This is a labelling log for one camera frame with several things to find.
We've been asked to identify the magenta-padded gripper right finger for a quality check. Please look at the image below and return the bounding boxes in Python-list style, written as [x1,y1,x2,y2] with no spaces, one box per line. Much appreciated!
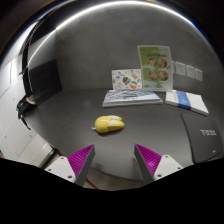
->
[133,143,184,185]

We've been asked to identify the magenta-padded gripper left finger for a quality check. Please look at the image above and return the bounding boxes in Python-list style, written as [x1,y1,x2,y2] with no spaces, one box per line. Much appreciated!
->
[44,144,97,187]

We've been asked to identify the yellow computer mouse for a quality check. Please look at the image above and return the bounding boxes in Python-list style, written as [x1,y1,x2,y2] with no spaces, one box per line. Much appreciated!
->
[91,114,126,134]

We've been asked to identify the black mouse pad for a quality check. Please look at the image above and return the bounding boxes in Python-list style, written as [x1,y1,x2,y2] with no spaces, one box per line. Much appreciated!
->
[180,113,224,164]

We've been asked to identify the striped grey booklet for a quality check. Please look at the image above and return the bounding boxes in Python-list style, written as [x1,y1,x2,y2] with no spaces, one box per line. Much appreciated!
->
[102,88,164,108]

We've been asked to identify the white and blue book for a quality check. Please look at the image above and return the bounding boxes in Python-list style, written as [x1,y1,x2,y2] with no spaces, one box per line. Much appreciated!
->
[164,89,210,117]

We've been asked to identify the black bag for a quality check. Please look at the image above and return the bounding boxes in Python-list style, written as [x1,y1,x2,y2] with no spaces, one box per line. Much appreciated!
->
[15,93,38,131]

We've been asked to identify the white colourful picture card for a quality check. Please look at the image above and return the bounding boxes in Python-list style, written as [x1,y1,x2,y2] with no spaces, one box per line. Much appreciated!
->
[111,68,143,91]

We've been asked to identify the black flat panel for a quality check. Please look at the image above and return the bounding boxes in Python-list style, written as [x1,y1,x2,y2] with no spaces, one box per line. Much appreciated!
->
[28,59,63,106]

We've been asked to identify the green standing poster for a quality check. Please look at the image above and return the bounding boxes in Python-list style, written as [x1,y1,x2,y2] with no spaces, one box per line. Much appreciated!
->
[137,44,174,93]

